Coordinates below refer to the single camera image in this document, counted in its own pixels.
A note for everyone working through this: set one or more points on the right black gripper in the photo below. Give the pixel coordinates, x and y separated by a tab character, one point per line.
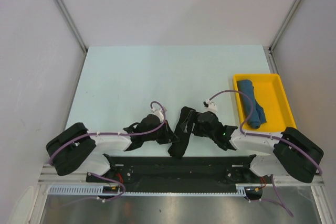
186	125

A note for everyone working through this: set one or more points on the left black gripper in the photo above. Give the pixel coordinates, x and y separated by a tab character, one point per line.
167	135

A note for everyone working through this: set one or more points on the black printed t-shirt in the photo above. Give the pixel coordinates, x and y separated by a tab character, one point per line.
177	150

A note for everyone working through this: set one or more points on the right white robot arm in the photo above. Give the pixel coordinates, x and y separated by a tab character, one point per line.
288	152

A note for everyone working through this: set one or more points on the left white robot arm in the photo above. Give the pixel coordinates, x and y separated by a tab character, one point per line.
77	150

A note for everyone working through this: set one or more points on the rolled blue t-shirt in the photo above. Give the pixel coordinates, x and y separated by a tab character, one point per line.
250	104

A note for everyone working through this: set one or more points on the yellow plastic tray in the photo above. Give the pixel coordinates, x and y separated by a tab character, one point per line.
270	94

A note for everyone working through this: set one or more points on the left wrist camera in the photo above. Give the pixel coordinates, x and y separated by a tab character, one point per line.
160	113

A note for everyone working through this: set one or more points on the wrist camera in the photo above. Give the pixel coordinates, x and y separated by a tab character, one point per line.
210	106
160	113

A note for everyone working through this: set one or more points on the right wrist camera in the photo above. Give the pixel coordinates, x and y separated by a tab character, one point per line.
210	106

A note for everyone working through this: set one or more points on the grey cable duct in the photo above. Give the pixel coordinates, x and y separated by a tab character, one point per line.
104	190

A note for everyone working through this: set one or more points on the right aluminium frame post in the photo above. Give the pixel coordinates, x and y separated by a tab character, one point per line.
285	23

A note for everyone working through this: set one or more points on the aluminium frame post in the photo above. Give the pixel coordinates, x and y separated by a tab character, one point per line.
285	23
71	25

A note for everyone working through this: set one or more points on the left aluminium frame post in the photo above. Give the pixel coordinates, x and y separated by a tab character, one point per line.
71	25

